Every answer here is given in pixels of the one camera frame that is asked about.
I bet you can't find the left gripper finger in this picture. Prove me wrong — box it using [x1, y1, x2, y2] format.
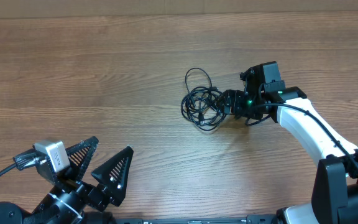
[91, 146, 134, 207]
[65, 136, 99, 181]

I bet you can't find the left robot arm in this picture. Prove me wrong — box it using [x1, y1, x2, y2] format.
[0, 136, 134, 224]

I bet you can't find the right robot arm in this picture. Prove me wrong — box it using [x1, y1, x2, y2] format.
[216, 62, 358, 223]

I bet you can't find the right camera black cable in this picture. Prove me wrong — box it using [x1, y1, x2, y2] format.
[244, 102, 358, 203]

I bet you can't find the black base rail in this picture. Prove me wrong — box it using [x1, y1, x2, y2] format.
[111, 214, 284, 224]

